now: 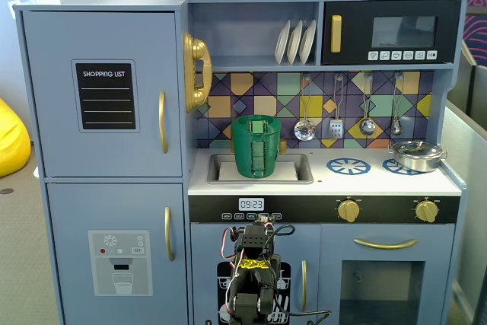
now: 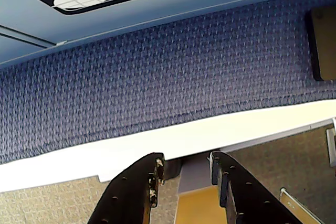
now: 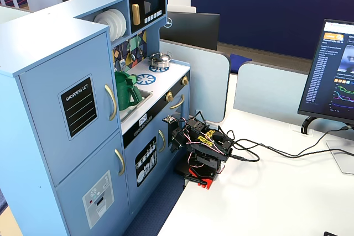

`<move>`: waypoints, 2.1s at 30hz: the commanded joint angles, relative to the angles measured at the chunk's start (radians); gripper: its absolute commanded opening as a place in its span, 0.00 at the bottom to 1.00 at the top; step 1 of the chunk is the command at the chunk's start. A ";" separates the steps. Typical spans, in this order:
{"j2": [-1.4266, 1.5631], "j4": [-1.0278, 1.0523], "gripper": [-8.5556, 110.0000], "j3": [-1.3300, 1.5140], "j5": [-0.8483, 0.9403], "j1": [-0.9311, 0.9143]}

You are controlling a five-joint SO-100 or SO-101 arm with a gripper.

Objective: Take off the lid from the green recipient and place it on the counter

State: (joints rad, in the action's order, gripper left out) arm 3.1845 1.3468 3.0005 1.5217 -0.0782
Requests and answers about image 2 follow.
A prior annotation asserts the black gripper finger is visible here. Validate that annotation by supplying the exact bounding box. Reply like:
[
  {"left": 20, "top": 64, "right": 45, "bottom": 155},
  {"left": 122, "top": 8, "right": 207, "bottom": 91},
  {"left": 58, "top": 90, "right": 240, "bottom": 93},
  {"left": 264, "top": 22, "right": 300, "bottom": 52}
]
[
  {"left": 87, "top": 152, "right": 166, "bottom": 224},
  {"left": 211, "top": 151, "right": 302, "bottom": 224}
]

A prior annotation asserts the silver metal clamp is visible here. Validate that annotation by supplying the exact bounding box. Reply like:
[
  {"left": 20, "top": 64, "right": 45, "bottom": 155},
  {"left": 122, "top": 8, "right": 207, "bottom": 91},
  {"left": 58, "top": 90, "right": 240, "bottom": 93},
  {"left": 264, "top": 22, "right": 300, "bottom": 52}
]
[
  {"left": 279, "top": 187, "right": 327, "bottom": 224},
  {"left": 325, "top": 118, "right": 336, "bottom": 168}
]

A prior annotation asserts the yellow flat plate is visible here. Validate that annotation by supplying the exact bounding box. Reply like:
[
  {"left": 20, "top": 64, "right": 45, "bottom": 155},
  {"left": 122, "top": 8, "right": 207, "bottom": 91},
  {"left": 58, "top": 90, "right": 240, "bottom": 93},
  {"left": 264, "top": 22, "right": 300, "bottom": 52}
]
[{"left": 174, "top": 184, "right": 229, "bottom": 224}]

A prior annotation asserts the gray block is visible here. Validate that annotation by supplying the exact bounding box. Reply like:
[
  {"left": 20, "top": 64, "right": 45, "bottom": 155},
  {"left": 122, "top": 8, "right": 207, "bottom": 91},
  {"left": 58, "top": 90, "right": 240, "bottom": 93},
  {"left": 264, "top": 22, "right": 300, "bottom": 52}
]
[{"left": 178, "top": 160, "right": 214, "bottom": 196}]

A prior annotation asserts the brown panel with black edge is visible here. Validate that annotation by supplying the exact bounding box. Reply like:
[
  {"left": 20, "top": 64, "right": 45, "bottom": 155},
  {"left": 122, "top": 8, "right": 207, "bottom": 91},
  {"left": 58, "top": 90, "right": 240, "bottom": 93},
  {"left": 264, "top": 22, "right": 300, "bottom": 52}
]
[{"left": 306, "top": 6, "right": 336, "bottom": 82}]

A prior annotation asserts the blue dishwasher door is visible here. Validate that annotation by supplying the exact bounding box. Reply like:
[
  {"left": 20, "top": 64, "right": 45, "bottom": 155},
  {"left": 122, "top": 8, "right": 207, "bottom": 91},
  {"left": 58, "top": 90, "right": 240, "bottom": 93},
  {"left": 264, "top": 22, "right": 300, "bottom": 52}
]
[{"left": 0, "top": 0, "right": 289, "bottom": 47}]

